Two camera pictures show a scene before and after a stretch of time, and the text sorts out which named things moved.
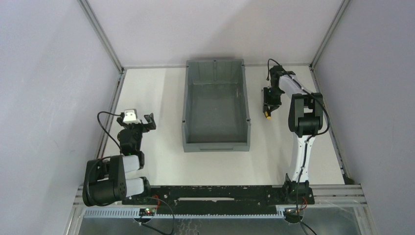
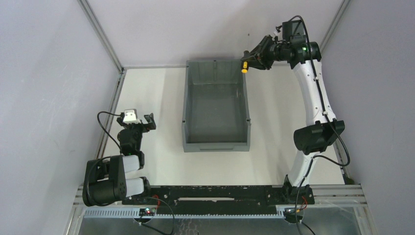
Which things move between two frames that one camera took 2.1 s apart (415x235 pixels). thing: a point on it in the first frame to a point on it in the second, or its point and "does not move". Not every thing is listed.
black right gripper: [270, 98] to [267, 51]
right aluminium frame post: [340, 10] does not move
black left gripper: [136, 125] does not move
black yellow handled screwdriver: [266, 113] to [244, 64]
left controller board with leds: [148, 212] does not move
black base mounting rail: [215, 199] does not move
